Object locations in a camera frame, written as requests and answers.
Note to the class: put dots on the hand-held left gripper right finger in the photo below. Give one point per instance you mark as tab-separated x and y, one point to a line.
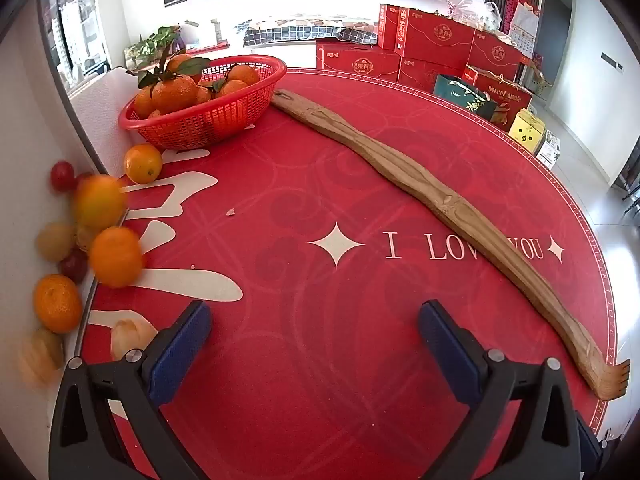
450	355

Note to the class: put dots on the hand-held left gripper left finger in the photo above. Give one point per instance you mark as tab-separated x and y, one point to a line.
182	355

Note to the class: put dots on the husked physalis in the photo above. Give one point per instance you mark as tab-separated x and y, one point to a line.
132	336
40	360

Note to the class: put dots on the small orange tangerine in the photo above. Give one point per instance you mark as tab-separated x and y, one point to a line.
57	302

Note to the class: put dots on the red cherry tomato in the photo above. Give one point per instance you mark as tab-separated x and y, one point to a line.
74	266
62	176

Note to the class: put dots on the large olive kiwi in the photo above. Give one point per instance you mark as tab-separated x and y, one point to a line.
55	241

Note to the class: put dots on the yellowish orange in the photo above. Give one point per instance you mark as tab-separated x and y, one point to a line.
100	202
142	162

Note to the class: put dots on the grey tray with white inside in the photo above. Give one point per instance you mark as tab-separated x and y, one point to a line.
25	185

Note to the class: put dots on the wooden back scratcher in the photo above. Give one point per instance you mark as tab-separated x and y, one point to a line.
452	209

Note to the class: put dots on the small white carton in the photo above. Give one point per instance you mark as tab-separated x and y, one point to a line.
550	150

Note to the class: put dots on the red plastic basket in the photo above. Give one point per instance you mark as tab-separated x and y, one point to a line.
210	120

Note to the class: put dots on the yellow carton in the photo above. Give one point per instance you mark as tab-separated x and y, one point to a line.
527	130

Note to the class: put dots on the pile of leafy tangerines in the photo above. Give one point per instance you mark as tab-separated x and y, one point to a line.
172	92

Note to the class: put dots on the green gift bag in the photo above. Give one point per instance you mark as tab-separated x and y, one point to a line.
460	92

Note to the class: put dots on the green potted plant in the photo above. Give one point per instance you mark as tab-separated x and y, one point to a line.
155	42

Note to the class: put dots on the stack of red gift boxes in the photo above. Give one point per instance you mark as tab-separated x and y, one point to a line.
435	35

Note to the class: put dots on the dark-framed window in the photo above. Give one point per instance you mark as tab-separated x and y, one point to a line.
75	35

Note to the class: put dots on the grey door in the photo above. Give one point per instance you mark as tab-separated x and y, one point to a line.
555	30

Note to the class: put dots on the clear plastic bag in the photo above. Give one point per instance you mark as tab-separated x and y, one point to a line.
472	7

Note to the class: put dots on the wall calendar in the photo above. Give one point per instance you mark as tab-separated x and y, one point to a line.
522	25

